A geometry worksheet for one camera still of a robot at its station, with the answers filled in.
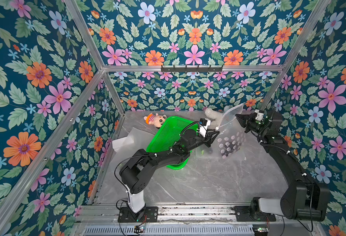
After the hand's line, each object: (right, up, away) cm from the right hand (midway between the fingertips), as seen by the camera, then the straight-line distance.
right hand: (240, 111), depth 76 cm
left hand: (-11, -10, 0) cm, 15 cm away
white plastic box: (-74, -20, +19) cm, 79 cm away
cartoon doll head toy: (-50, -3, +29) cm, 57 cm away
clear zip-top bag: (-6, -22, +12) cm, 26 cm away
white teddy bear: (-10, +1, +28) cm, 30 cm away
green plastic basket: (-41, -13, +28) cm, 51 cm away
